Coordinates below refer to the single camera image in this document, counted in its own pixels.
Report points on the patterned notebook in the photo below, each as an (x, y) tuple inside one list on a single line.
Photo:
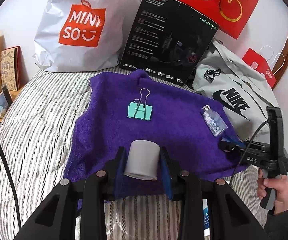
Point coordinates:
[(10, 64)]

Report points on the white Miniso plastic bag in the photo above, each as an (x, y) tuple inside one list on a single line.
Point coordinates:
[(83, 35)]

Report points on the clear glass pill bottle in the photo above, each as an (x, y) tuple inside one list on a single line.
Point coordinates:
[(213, 120)]

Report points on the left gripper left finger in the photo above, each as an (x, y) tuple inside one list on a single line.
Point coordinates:
[(55, 217)]

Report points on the grey Nike bag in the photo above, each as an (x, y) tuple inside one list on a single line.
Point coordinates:
[(244, 93)]

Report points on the person's right hand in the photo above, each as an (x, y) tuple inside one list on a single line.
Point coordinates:
[(280, 185)]

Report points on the black headset box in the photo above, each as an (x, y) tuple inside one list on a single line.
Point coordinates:
[(167, 40)]

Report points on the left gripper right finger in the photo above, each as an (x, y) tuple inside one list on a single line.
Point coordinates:
[(229, 217)]

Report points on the purple towel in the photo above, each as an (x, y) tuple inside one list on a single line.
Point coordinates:
[(176, 123)]

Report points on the small red paper bag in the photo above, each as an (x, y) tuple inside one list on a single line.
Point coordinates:
[(258, 62)]

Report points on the small white roll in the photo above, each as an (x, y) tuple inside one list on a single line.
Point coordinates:
[(142, 160)]

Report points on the white blue lotion bottle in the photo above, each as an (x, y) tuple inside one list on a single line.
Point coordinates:
[(206, 219)]

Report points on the person's right forearm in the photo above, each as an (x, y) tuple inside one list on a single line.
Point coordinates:
[(276, 226)]

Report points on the black cylinder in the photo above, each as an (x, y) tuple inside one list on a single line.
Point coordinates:
[(6, 94)]

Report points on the teal binder clip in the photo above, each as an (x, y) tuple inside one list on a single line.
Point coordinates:
[(138, 108)]

